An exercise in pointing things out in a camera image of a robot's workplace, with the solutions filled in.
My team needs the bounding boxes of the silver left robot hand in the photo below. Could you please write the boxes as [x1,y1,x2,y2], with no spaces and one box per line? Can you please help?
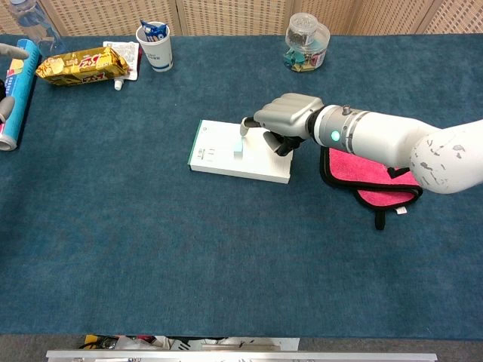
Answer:
[0,42,30,124]

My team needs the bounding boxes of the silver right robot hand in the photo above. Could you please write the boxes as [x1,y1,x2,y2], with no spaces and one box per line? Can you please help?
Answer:
[240,93,325,156]

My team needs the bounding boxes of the white box green edge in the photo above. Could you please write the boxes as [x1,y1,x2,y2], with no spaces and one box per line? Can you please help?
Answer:
[187,119,294,185]

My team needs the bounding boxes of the clear plastic water bottle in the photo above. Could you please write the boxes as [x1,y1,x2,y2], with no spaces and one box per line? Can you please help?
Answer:
[8,0,69,57]

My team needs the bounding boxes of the blue rolled tube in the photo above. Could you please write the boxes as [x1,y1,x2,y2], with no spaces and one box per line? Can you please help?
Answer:
[0,38,42,152]

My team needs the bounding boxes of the clear jar of binder clips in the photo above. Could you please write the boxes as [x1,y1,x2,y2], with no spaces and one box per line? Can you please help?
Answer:
[283,23,331,74]

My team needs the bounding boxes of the yellow snack bag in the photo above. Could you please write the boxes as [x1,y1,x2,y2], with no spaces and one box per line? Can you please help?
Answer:
[35,46,131,88]

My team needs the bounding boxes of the small clear jar of pins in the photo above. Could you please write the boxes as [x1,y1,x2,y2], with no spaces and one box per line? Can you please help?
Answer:
[285,12,321,47]

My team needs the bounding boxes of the wicker folding screen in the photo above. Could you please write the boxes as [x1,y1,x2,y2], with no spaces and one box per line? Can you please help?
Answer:
[0,0,483,37]

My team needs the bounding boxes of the white spouted pouch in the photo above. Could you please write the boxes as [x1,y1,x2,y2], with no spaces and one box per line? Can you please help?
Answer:
[102,40,141,91]

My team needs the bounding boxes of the pink cloth black trim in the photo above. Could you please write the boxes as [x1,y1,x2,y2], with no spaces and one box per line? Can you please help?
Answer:
[319,145,424,232]

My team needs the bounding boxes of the white paper cup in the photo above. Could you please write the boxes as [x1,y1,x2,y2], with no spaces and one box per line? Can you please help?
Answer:
[135,22,174,72]

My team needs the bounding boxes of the blue snack packet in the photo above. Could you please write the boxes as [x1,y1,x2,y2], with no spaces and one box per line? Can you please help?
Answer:
[140,19,168,43]

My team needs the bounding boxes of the blue felt table mat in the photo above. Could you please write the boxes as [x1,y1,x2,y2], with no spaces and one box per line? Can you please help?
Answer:
[0,33,483,339]

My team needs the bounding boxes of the white plastic bag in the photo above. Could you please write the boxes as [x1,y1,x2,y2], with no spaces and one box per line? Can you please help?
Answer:
[112,335,171,351]

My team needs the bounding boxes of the aluminium profile rail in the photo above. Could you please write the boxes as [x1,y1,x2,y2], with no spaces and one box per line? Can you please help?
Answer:
[45,349,438,362]

